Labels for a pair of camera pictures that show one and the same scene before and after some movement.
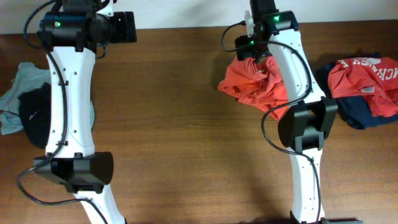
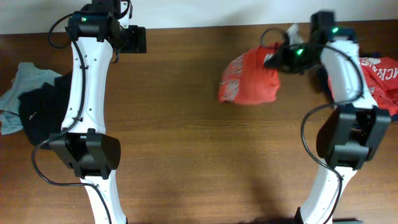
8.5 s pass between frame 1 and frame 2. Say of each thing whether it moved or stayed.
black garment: stayed
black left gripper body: moved
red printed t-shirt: stayed
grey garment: stayed
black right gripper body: moved
